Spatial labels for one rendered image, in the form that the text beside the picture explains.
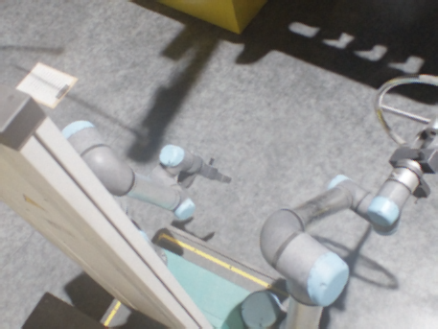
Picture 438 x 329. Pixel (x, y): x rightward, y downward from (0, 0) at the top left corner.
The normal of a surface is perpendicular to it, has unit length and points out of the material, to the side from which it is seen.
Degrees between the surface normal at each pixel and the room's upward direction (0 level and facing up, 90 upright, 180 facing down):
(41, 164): 90
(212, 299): 0
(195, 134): 0
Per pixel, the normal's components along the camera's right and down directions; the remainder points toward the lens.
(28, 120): 0.84, 0.34
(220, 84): -0.21, -0.50
